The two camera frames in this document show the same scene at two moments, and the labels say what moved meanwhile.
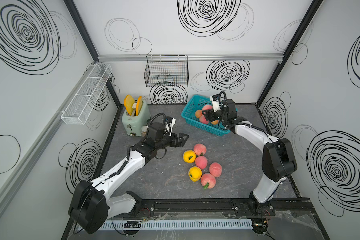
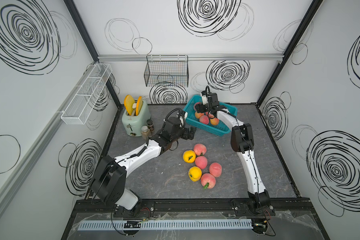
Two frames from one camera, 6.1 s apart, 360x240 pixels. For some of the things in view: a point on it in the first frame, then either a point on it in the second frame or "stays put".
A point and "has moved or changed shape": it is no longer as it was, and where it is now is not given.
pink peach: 201,162 stays put
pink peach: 207,107 has moved or changed shape
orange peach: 198,113 stays put
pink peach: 203,120 stays put
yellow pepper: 189,156 stays put
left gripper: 180,143 → 191,133
